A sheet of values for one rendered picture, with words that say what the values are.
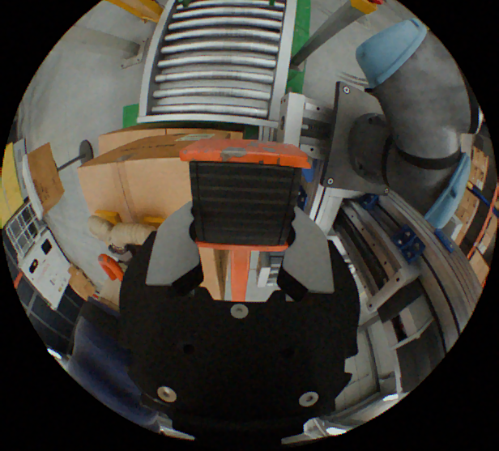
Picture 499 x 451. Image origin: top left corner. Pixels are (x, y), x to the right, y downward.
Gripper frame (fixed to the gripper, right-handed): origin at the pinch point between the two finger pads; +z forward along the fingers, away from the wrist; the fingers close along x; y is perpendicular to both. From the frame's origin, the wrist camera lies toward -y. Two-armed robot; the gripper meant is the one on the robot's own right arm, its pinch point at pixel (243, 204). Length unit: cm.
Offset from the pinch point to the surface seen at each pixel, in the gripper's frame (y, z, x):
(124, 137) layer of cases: -3, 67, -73
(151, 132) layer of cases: -3, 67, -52
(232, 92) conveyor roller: -20, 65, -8
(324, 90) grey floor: -44, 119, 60
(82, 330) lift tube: 19.6, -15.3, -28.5
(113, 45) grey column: -87, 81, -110
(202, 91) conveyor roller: -21, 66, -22
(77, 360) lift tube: 19.7, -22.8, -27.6
